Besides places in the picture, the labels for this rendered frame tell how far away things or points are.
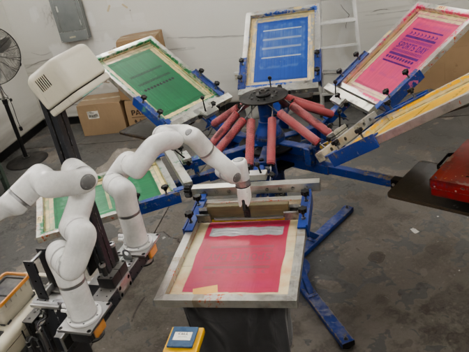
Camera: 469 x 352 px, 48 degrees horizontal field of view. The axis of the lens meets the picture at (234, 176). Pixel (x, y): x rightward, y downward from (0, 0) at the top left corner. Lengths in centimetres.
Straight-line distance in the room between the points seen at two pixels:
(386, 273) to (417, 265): 22
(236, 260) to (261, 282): 20
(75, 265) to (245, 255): 89
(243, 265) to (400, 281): 158
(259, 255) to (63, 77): 119
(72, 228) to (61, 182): 17
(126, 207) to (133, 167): 17
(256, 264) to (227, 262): 13
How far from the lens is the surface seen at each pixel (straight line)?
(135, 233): 223
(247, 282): 224
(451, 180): 255
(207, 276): 232
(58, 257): 180
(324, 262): 386
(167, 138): 215
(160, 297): 223
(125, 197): 214
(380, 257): 389
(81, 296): 193
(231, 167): 233
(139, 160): 215
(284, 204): 252
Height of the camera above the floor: 235
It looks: 27 degrees down
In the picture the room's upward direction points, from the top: 10 degrees counter-clockwise
